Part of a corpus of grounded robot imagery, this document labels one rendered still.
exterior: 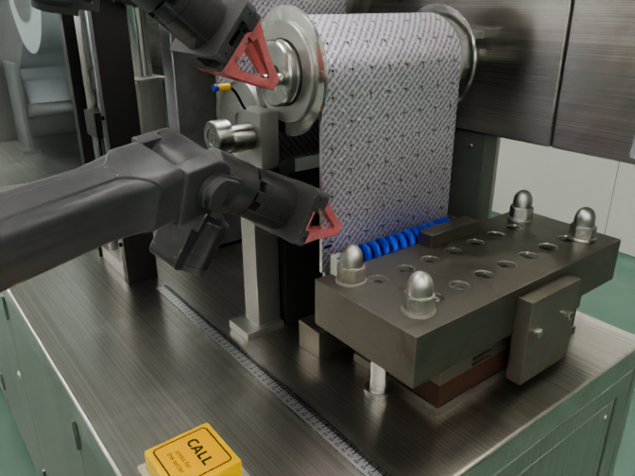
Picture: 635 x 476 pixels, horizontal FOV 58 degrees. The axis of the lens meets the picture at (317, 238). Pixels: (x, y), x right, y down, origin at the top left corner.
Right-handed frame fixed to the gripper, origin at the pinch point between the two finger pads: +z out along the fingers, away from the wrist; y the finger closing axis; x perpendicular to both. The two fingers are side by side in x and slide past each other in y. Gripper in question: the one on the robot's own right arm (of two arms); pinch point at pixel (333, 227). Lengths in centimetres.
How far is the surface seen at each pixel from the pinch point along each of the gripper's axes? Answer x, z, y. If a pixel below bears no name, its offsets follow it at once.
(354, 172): 7.2, -0.6, 0.2
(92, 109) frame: 1.6, -17.6, -42.5
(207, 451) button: -24.6, -13.5, 10.5
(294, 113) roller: 10.4, -9.5, -3.8
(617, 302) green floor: 18, 242, -52
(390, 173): 9.3, 5.4, 0.2
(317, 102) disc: 12.2, -10.0, 0.0
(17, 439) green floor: -107, 29, -126
